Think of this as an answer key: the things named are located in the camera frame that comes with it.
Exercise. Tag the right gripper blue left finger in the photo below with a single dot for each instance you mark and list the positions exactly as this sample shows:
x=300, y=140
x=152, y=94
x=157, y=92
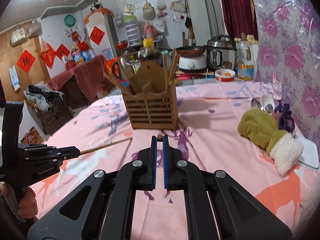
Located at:
x=120, y=188

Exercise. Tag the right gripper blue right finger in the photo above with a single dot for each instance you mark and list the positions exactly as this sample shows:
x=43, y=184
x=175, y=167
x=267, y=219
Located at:
x=182, y=175

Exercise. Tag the person left hand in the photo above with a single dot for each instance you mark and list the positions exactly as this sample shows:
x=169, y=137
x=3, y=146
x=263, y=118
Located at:
x=27, y=208

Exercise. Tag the pile of dark clothes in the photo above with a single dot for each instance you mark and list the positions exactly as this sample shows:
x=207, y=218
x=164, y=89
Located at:
x=43, y=97

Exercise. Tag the wooden utensil holder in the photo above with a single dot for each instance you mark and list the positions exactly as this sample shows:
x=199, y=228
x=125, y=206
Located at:
x=149, y=106

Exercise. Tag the green fleece mitten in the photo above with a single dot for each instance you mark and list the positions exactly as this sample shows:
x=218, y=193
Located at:
x=280, y=145

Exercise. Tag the steel electric kettle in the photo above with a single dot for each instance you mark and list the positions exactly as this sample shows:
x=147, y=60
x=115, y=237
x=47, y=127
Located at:
x=122, y=69

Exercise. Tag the red white bowl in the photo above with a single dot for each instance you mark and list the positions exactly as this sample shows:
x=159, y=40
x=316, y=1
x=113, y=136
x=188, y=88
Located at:
x=225, y=75

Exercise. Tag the red cloth covered table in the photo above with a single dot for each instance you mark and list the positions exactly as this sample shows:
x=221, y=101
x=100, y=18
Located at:
x=88, y=75

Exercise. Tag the white ceramic spoon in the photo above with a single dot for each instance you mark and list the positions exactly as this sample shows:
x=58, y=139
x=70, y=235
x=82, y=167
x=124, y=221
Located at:
x=267, y=103

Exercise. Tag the dark soy sauce bottle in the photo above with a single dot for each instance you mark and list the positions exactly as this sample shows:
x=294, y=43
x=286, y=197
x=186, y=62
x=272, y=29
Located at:
x=150, y=53

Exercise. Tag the brown frying pan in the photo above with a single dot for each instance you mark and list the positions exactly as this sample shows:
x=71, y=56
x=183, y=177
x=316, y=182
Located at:
x=191, y=51

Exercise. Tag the black silver pressure cooker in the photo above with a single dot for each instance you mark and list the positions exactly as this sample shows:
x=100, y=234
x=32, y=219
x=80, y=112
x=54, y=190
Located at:
x=221, y=52

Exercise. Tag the cooking oil bottle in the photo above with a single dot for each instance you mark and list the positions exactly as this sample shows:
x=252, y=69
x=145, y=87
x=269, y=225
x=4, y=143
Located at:
x=245, y=61

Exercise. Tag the white tablet device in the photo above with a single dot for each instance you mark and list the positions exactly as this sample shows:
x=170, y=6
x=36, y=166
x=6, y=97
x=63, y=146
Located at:
x=309, y=155

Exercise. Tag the stacked plastic container tower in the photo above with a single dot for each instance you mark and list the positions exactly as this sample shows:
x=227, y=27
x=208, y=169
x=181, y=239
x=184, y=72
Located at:
x=132, y=30

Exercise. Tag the white refrigerator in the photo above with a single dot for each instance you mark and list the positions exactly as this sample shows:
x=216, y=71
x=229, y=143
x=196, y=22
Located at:
x=102, y=32

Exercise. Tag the dark red curtain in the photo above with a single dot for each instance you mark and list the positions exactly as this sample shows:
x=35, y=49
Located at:
x=239, y=17

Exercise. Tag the floral plastic wall cover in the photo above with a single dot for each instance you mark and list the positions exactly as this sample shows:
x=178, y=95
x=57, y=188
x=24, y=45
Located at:
x=288, y=35

